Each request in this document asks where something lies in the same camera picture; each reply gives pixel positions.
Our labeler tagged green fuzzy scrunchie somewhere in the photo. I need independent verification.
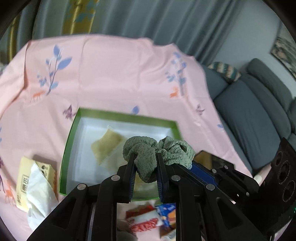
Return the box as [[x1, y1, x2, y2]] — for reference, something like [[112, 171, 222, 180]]
[[122, 136, 195, 183]]

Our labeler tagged red white soft pouch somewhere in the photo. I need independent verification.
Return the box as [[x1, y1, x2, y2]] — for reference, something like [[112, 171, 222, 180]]
[[125, 205, 164, 234]]

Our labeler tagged blue snack box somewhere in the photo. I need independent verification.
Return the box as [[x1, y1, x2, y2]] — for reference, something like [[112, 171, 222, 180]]
[[156, 203, 176, 227]]

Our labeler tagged green cardboard box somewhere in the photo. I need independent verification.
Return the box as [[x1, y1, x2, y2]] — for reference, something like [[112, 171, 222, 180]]
[[59, 108, 182, 195]]

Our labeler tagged grey sofa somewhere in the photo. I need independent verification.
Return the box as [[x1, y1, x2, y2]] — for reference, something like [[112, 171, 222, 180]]
[[202, 58, 295, 175]]

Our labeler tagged yellow tissue pack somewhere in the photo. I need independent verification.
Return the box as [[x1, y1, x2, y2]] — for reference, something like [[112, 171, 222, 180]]
[[16, 157, 58, 230]]

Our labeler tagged striped cushion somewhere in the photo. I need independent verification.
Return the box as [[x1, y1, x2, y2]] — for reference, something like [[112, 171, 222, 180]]
[[208, 62, 241, 84]]

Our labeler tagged pink printed tablecloth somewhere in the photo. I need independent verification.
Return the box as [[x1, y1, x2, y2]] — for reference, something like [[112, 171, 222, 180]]
[[1, 35, 251, 240]]

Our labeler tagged grey-green curtain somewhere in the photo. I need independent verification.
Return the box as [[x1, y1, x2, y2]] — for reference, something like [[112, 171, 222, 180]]
[[16, 0, 243, 65]]

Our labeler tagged yellow patterned curtain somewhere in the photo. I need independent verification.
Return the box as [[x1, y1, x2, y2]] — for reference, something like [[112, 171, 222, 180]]
[[1, 1, 99, 63]]

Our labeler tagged black camera module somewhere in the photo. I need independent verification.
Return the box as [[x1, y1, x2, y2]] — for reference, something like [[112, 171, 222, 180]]
[[260, 138, 295, 205]]

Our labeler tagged framed wall picture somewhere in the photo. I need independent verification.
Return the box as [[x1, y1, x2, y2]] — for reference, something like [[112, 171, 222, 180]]
[[271, 37, 295, 78]]

